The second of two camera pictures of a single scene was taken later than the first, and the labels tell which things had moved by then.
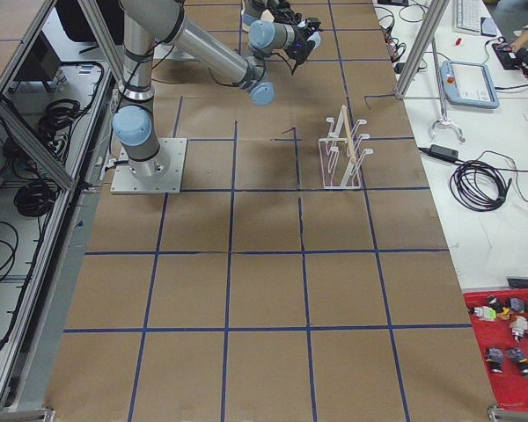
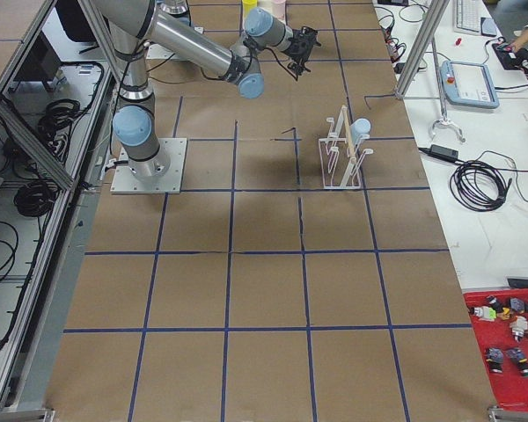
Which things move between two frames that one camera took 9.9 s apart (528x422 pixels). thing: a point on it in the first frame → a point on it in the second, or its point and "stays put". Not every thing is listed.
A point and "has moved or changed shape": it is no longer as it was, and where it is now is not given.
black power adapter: x=443 y=152 stays put
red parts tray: x=513 y=325 stays put
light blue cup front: x=315 y=37 has moved or changed shape
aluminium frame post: x=433 y=19 stays put
